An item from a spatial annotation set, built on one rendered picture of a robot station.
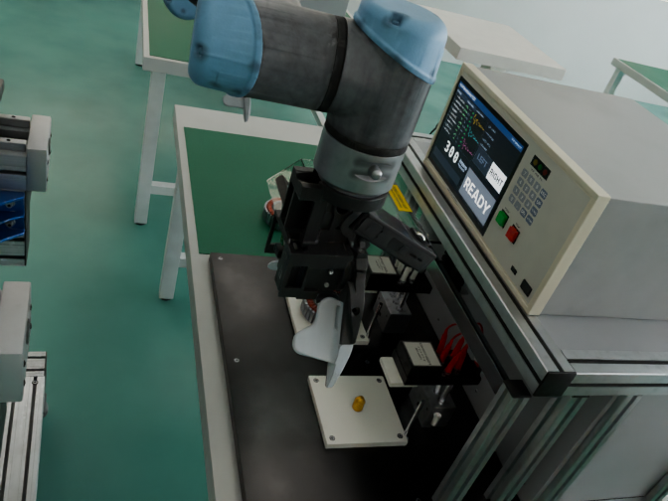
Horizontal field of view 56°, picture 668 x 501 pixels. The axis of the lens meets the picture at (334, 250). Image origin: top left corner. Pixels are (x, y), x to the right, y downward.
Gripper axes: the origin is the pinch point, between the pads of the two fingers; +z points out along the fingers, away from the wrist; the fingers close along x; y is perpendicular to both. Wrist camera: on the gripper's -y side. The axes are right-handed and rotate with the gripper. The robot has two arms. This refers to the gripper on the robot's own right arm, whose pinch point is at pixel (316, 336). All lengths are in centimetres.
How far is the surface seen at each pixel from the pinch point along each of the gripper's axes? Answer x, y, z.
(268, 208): -81, -20, 36
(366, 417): -16.7, -24.1, 36.9
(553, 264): -8.2, -35.3, -5.2
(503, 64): -101, -82, -3
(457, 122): -45, -37, -8
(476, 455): 1.7, -30.9, 22.9
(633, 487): 3, -69, 34
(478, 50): -102, -73, -5
